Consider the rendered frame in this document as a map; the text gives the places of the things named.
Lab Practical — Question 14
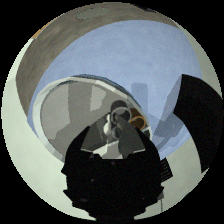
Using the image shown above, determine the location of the bronze bushing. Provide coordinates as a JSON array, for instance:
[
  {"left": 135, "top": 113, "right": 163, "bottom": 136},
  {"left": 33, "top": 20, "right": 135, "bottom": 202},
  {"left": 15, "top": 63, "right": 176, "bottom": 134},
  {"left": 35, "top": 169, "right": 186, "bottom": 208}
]
[{"left": 129, "top": 108, "right": 146, "bottom": 130}]

